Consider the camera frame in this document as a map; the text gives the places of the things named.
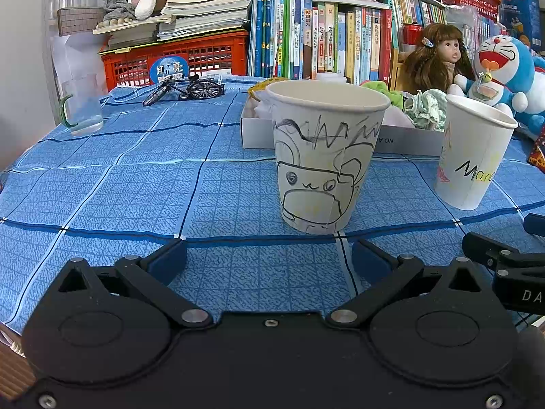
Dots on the white cardboard box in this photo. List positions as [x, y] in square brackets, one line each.
[255, 136]

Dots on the blue plush toy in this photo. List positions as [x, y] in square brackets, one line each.
[536, 110]

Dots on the grey cloth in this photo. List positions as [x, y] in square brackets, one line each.
[117, 6]

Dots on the red plastic crate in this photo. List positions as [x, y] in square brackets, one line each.
[127, 66]

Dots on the brown-haired doll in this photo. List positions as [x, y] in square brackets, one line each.
[434, 59]

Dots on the stack of lying books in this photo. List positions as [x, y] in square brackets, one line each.
[204, 12]

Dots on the white paper cup blue drawing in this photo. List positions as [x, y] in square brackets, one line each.
[472, 157]

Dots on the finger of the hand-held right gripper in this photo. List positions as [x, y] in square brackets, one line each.
[535, 225]
[481, 247]

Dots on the green checked fabric with fur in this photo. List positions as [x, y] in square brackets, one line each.
[425, 108]

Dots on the green scrunchie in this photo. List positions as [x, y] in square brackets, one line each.
[385, 91]

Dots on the patterned red cushion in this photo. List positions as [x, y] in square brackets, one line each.
[538, 147]

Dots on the blue checked tablecloth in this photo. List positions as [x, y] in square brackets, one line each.
[127, 187]

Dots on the blue cardboard box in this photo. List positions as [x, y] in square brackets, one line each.
[519, 17]

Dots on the gridded wooden board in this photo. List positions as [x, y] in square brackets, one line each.
[81, 21]

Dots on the round blue label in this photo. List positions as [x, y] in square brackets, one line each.
[168, 70]

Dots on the paper cup black scribble drawing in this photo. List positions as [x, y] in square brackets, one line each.
[323, 157]

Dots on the black toy bicycle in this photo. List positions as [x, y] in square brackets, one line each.
[204, 89]

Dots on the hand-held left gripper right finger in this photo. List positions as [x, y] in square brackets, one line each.
[368, 260]

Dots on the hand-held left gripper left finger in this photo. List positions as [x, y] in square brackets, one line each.
[170, 260]

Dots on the row of upright books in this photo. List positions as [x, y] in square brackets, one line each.
[319, 38]

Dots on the red can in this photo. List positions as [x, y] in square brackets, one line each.
[411, 35]

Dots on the yellow sequined pouch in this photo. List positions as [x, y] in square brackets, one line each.
[262, 87]

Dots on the blue cat plush with bell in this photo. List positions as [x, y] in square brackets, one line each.
[502, 64]

